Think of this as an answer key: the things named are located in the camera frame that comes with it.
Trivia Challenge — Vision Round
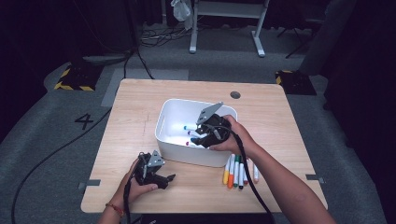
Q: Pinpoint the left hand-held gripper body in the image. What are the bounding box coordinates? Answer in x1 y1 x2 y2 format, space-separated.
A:
134 149 170 189

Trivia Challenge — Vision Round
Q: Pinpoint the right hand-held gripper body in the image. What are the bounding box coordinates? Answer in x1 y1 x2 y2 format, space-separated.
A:
195 101 233 148

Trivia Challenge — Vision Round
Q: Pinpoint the purple marker pen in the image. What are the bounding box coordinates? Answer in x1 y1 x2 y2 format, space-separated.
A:
186 130 208 139

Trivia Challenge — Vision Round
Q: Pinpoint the white plastic storage bin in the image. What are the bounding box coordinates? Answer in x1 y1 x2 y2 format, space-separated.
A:
154 98 238 168

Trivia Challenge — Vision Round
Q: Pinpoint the person's left hand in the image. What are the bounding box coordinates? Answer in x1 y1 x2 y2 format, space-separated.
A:
113 158 159 213

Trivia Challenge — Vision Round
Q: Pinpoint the person's right hand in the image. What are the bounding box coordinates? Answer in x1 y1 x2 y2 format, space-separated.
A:
208 115 260 158

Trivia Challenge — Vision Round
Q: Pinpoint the yellow marker pen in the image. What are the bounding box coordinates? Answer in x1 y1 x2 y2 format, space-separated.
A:
222 156 232 185

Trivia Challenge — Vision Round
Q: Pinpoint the orange marker pen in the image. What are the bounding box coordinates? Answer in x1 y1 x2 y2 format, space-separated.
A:
227 153 236 189

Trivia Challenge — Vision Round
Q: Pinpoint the person's dark clothing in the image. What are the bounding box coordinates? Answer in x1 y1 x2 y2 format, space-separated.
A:
141 213 269 224

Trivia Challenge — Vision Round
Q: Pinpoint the grey tape strip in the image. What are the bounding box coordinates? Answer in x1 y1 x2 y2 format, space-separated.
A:
305 174 325 185
78 178 102 190

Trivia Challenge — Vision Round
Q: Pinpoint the black yellow striped floor plate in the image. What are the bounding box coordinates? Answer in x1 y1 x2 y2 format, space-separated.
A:
275 69 318 96
53 62 106 92

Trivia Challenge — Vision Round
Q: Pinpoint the black tripod stand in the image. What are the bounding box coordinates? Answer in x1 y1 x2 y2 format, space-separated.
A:
276 18 316 60

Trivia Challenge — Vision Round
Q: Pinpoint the white plastic bag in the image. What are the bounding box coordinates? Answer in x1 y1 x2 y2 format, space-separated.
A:
170 0 194 31

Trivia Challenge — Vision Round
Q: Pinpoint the grey curtain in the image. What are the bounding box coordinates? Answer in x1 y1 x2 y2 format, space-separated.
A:
298 0 358 76

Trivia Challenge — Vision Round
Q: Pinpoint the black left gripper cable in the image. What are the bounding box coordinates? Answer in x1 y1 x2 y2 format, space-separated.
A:
122 178 134 224

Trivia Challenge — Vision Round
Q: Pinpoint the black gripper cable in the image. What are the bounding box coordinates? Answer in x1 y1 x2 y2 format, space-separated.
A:
202 123 276 224
122 178 134 224

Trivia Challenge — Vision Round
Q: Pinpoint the red string bracelet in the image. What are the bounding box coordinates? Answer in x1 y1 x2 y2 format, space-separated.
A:
105 202 125 217

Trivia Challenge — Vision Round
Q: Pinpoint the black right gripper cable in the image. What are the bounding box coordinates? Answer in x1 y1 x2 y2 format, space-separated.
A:
202 123 276 224

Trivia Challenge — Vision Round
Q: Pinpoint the black cable to stand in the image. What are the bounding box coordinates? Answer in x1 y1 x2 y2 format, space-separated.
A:
122 46 155 80

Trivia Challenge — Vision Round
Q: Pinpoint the long black floor cable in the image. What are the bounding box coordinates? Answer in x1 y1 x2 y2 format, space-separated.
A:
10 106 113 224

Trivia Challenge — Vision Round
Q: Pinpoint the bundle of floor cables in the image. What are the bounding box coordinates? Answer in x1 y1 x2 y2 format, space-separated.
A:
139 26 192 48

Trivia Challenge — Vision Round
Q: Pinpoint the white metal desk frame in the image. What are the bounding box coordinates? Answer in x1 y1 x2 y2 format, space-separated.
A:
189 0 271 58

